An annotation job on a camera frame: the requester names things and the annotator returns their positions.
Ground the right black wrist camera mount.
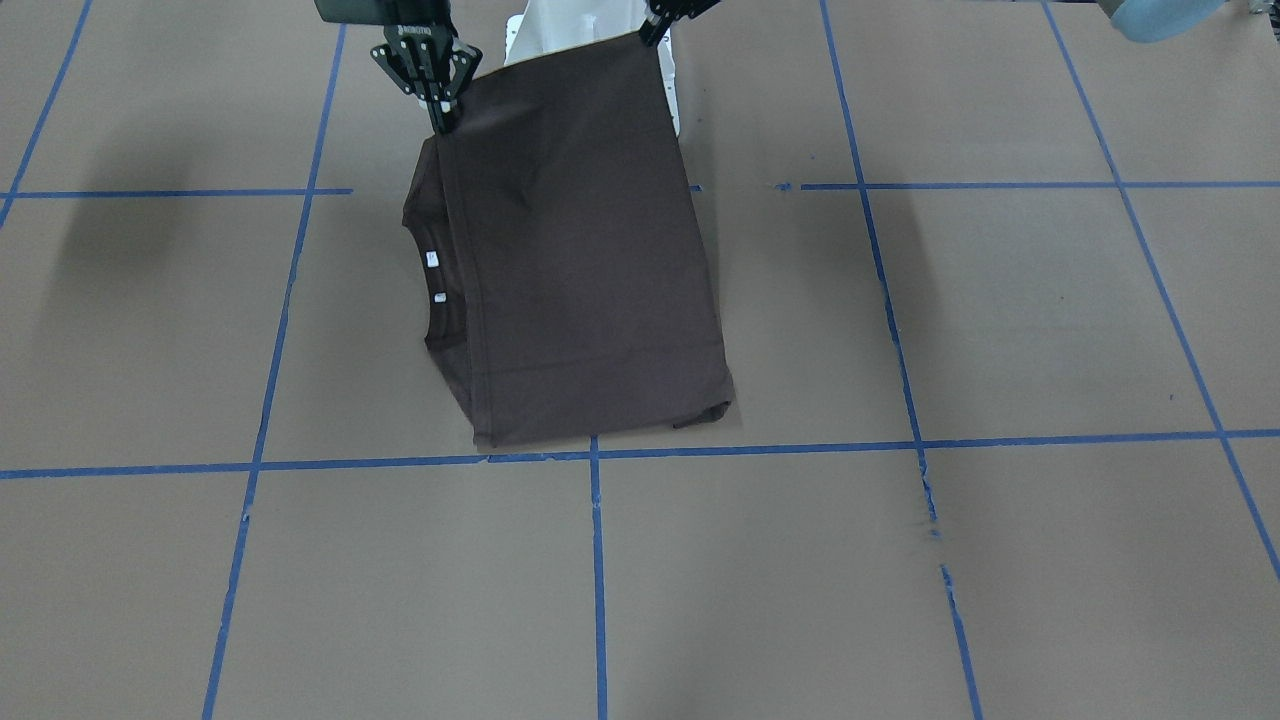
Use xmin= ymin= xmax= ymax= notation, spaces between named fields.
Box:
xmin=314 ymin=0 xmax=453 ymax=27

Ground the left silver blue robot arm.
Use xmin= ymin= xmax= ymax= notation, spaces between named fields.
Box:
xmin=637 ymin=1 xmax=1224 ymax=46

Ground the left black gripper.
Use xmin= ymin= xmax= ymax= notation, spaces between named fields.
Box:
xmin=637 ymin=0 xmax=721 ymax=47

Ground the dark brown t-shirt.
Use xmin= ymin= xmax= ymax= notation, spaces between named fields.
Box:
xmin=402 ymin=67 xmax=735 ymax=448

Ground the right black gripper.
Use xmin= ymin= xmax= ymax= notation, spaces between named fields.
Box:
xmin=370 ymin=23 xmax=483 ymax=136

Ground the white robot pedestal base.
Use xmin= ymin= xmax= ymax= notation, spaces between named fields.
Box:
xmin=471 ymin=1 xmax=681 ymax=154

